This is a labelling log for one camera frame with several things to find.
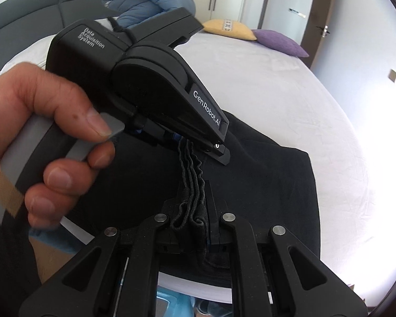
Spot black denim pants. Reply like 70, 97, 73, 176
68, 115, 320, 287

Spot person's left hand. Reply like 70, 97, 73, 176
0, 62, 115, 230

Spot rolled blue duvet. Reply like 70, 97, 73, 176
102, 0, 196, 29

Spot white pillow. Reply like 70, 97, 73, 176
0, 17, 131, 85

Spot yellow cushion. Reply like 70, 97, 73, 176
203, 19, 257, 41

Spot dark grey bed headboard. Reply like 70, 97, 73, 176
0, 0, 119, 71

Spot purple cushion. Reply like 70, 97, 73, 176
252, 29, 309, 58

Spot brown door with handle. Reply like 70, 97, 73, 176
301, 0, 334, 70

